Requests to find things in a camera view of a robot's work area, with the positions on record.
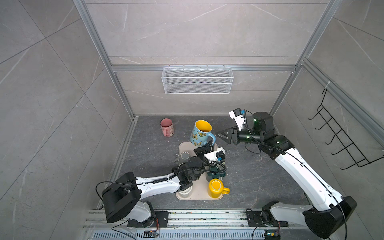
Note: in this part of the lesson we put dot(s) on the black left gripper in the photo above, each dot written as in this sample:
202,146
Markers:
202,150

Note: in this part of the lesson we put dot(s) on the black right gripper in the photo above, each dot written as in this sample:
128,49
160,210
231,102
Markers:
233,135

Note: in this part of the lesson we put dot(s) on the blue butterfly mug yellow inside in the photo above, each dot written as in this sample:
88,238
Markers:
201,133

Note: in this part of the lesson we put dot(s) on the pink mug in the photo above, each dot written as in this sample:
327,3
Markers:
167,127

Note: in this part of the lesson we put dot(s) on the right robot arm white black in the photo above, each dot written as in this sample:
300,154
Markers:
327,211

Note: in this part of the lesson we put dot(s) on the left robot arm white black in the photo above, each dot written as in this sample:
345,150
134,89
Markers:
124,197

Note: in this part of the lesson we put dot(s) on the grey mug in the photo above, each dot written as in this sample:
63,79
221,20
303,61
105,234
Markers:
184,157

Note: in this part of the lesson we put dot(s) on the dark green mug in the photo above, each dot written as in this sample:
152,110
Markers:
215,175

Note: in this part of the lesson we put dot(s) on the white mug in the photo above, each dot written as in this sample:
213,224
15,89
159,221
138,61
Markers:
186,193

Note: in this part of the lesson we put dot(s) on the beige plastic tray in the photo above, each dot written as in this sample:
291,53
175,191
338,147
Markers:
201,186

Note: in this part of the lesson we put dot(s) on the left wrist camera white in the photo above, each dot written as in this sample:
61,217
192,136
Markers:
216,156

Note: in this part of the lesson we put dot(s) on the white wire mesh basket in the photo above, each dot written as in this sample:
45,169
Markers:
199,80

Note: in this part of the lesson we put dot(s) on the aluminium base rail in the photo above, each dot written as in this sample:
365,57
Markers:
219,224

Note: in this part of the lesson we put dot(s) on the black wire hook rack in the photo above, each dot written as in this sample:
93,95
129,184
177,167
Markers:
340,134

